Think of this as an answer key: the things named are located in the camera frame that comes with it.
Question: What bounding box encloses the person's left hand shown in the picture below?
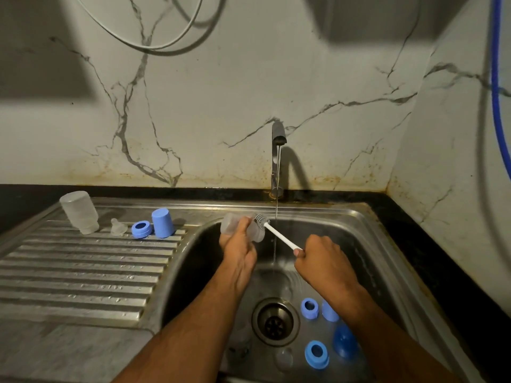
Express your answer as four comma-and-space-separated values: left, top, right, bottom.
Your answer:
219, 216, 258, 292

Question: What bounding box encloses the person's right hand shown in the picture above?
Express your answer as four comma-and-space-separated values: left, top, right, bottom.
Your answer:
293, 234, 361, 305

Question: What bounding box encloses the white bottle brush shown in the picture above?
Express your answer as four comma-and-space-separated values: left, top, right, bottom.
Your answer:
255, 214, 303, 252

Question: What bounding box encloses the person's right forearm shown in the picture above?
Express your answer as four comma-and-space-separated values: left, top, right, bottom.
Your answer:
329, 284, 464, 383

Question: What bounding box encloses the person's left forearm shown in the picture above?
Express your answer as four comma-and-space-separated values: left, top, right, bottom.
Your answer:
111, 275, 245, 383

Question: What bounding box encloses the stainless steel sink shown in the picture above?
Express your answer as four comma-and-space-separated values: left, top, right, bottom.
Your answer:
0, 196, 485, 383

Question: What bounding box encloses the chrome tap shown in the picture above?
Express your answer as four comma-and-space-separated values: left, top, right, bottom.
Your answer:
269, 120, 287, 200

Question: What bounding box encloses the sink drain strainer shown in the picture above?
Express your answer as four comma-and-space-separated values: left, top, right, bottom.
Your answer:
252, 298, 301, 348

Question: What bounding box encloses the dark blue bottle cap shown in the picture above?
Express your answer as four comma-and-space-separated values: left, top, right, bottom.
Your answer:
333, 324, 358, 360

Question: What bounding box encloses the frosted clear baby bottle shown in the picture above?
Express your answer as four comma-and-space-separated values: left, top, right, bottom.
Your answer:
59, 191, 100, 235

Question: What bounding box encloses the blue bottle ring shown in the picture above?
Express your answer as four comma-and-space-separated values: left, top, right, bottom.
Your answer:
300, 298, 319, 320
304, 340, 330, 370
131, 221, 153, 240

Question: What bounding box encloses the white cable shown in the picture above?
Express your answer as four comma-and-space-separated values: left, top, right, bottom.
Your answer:
74, 0, 205, 51

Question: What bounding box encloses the blue hose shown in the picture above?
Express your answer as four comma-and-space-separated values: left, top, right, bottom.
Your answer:
491, 0, 511, 181

